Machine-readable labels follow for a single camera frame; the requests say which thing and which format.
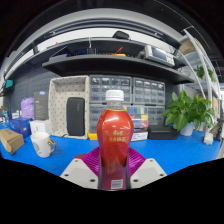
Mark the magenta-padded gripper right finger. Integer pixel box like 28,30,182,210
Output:
126,146,168,190

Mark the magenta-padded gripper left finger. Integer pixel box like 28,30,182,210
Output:
59,146,102,190

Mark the red drink bottle white cap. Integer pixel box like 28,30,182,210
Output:
96,89,135,192

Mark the flat round red coaster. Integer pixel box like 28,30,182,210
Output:
73,153,88,160

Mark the black box with white label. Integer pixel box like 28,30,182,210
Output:
131,130,149,142

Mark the yellow multimeter with red leads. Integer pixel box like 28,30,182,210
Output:
87,132,99,141

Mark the flat black case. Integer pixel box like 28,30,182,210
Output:
147,125,179,140

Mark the clear organizer with colourful parts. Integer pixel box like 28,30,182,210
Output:
124,105,149,132

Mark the black rounded speaker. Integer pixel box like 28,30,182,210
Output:
65,96,86,137

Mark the grey small-parts drawer cabinet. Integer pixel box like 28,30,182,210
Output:
132,77,166,106
89,103,108,134
89,75,133,104
147,105,166,127

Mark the white product box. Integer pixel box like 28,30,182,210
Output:
29,119,53,136

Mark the small white adapter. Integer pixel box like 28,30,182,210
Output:
203,132,214,146

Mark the green potted plant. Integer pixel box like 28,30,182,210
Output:
162,89,217,137

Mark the brown cardboard box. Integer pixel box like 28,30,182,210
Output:
0,128,26,156

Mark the blue product box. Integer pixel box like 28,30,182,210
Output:
8,117,33,139

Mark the dark grey upright box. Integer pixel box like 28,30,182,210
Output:
33,90,50,121

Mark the purple plastic bag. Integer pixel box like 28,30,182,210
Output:
20,96,35,120

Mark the dark workbench shelf unit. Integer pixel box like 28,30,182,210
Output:
4,18,196,85

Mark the teal lamp head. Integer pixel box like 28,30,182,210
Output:
3,79,15,89

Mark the white metal rack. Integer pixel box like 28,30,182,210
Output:
179,28,223,118

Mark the white mug gold handle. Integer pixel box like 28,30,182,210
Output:
29,131,57,159

